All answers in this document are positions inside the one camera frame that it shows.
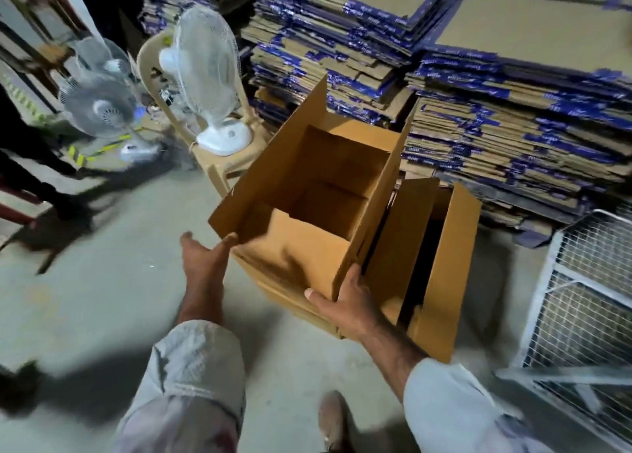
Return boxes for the person's foot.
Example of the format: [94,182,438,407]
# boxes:
[51,195,95,222]
[318,389,353,453]

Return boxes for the person's light grey shirt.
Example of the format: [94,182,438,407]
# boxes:
[113,319,554,453]

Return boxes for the assembled boxes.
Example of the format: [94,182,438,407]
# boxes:
[232,178,482,363]

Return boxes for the person's right hand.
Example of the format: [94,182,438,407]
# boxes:
[304,263,386,342]

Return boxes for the white wire mesh cage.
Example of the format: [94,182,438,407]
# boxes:
[496,209,632,451]

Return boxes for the person's left forearm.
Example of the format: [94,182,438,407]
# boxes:
[176,285,226,329]

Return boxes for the large white table fan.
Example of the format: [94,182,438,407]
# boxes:
[158,6,255,158]

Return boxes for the brown cardboard box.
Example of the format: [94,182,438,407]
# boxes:
[207,77,411,303]

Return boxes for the beige plastic chair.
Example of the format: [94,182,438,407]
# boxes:
[136,28,270,197]

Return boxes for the person's right forearm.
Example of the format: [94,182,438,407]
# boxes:
[357,314,431,402]

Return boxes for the person's left foot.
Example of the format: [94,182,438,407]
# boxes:
[318,389,353,453]

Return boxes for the person's left hand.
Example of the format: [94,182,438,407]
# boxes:
[180,231,240,296]

